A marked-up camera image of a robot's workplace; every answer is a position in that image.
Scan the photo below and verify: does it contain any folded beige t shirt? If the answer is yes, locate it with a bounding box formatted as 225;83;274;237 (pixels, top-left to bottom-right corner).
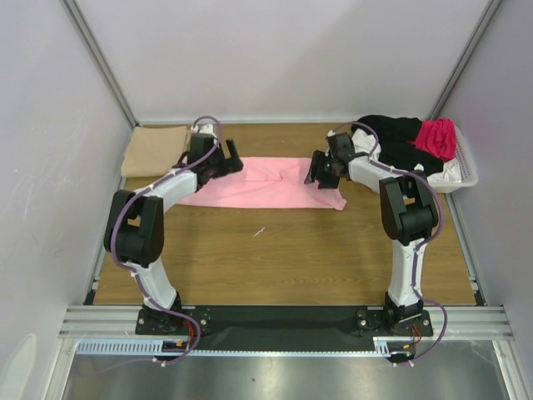
121;127;191;178

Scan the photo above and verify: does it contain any pink t shirt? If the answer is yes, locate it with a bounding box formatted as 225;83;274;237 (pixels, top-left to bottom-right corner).
179;157;346;211

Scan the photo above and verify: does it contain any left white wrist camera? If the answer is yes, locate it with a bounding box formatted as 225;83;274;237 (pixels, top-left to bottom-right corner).
191;123;217;137

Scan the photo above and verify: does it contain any white plastic laundry basket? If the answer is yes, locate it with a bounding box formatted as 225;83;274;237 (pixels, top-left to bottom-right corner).
428;126;478;194

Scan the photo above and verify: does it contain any grey slotted cable duct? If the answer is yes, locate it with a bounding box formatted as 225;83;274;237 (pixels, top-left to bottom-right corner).
77;337;413;358

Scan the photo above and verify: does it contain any aluminium frame rail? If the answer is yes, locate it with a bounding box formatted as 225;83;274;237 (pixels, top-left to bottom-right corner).
59;305;513;340

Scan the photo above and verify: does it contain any white t shirt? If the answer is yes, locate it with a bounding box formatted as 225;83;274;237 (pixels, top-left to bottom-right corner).
352;128;462;184

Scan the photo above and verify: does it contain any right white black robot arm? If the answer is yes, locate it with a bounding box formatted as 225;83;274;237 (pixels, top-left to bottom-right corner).
304;131;441;337

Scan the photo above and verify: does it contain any black t shirt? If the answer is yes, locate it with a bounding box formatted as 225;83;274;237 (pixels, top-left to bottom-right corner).
357;115;444;176

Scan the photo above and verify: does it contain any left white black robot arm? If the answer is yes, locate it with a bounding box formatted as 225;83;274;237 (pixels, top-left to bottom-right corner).
103;133;243;336

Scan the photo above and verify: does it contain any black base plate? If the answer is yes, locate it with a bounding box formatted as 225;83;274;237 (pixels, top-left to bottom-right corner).
135;304;434;352

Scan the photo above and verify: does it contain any small pink thread scrap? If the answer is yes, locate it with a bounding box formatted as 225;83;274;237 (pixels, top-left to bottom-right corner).
252;227;266;238

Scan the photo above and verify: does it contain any crimson red t shirt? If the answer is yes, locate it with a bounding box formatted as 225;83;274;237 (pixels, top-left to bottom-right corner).
413;118;456;163

